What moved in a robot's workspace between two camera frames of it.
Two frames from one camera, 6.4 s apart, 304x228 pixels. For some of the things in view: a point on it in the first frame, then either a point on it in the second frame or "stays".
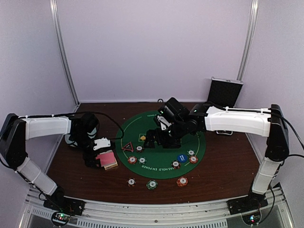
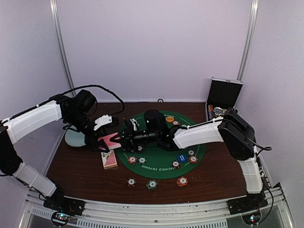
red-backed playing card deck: (108, 159) -> (110, 145)
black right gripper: (150, 135) -> (128, 138)
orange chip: (132, 159) stays
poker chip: (131, 182) stays
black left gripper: (86, 157) -> (89, 141)
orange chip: (193, 159) stays
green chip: (142, 160) stays
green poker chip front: (152, 185) stays
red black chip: (175, 165) stays
